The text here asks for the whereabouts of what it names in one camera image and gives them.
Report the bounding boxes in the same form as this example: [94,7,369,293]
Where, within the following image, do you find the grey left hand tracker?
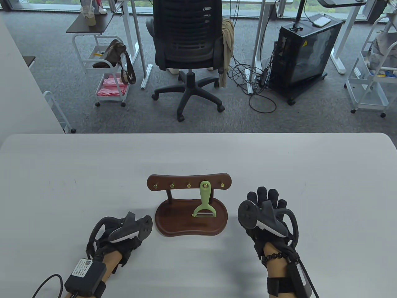
[88,212,153,249]

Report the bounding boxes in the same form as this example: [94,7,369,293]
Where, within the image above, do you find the person's left hand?
[86,217,144,275]

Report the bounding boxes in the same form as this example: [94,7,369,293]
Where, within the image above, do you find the beige garment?
[219,18,234,88]

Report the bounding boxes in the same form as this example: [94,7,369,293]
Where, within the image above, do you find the black right forearm sensor strap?
[267,258,320,298]

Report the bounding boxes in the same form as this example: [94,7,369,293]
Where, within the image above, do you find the black left forearm sensor box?
[64,258,107,297]

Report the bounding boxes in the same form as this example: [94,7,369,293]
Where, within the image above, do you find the white partition panel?
[0,14,76,149]

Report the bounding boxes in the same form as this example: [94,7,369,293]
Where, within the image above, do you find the grey bag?
[368,33,397,73]

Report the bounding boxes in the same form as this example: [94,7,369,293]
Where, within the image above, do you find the black sensor cable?
[31,274,65,298]

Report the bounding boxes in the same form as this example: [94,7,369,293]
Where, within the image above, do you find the person's right forearm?
[263,242,293,298]

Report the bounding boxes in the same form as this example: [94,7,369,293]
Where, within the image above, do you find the person's right hand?
[238,186,298,269]

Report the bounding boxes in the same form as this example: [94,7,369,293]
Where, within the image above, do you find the dark bead bracelet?
[261,252,293,266]

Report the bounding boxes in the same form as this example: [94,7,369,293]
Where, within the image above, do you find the grey hand tracker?
[238,200,299,246]
[88,212,153,249]

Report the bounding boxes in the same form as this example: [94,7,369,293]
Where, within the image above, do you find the white desk frame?
[245,0,293,95]
[110,0,153,90]
[318,0,377,75]

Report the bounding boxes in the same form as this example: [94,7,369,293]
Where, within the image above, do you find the grey right hand tracker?
[238,200,299,246]

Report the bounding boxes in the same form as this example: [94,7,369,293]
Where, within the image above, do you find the brown wooden key rack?
[147,173,232,237]

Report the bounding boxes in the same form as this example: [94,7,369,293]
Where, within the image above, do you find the brown handbag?
[92,39,137,85]

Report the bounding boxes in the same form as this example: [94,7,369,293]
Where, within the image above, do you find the white wire rolling cart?
[344,14,397,118]

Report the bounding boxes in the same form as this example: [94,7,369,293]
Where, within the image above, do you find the person's left forearm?
[93,250,122,284]

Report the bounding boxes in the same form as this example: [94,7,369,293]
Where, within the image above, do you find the black computer case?
[268,13,344,106]

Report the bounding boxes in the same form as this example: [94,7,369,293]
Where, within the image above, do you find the pink packets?
[97,76,128,97]

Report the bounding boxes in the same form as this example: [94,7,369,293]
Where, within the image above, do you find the dark cart tabletop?
[66,12,116,34]

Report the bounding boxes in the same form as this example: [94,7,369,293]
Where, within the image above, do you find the black mesh office chair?
[146,0,231,122]

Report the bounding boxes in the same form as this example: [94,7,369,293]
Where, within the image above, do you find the green vegetable scraper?
[192,181,216,218]

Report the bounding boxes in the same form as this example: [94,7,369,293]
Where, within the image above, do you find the black stand pole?
[290,0,307,31]

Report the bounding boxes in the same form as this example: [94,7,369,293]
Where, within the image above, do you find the tangle of black cables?
[228,0,277,114]

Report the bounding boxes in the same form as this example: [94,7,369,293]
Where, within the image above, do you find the clear plastic drink cup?
[80,6,96,26]

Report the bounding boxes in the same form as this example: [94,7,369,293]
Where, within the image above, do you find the black power strip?
[257,67,270,88]

